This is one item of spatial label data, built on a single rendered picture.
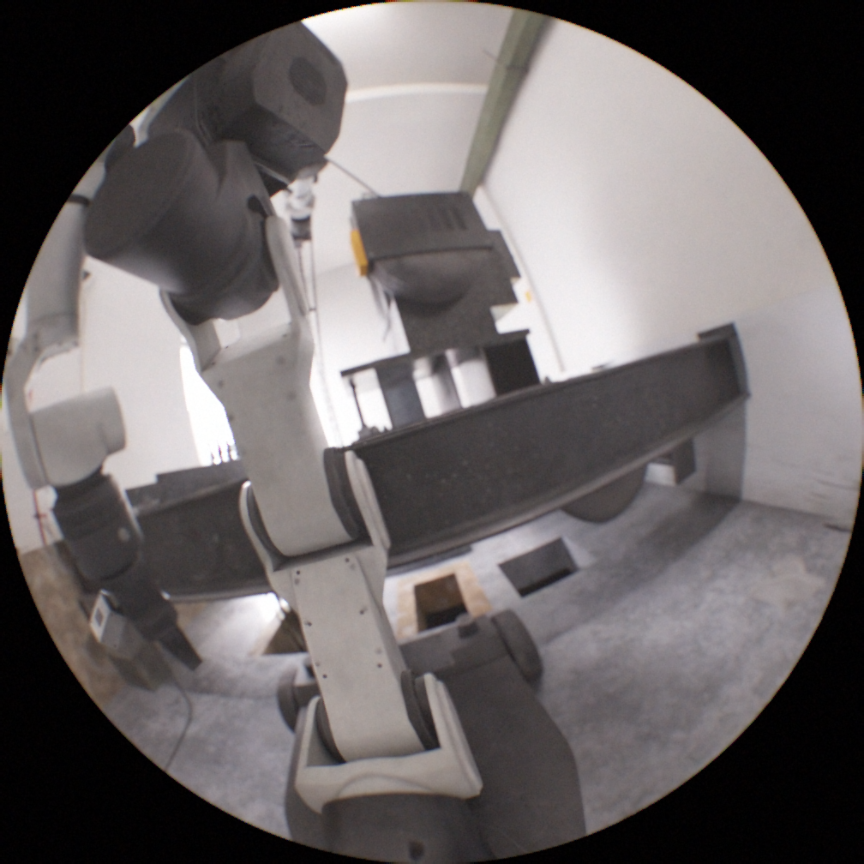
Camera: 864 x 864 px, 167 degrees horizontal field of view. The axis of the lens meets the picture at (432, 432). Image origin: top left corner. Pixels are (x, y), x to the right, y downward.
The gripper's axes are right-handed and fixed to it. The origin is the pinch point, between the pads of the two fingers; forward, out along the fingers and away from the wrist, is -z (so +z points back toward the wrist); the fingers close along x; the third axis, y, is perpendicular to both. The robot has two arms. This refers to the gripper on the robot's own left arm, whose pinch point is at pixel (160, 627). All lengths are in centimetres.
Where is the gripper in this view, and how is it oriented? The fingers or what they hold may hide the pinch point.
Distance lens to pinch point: 42.3
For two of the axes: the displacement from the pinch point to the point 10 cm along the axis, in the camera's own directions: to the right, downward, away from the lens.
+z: -0.6, -9.6, -2.9
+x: -9.6, -0.2, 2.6
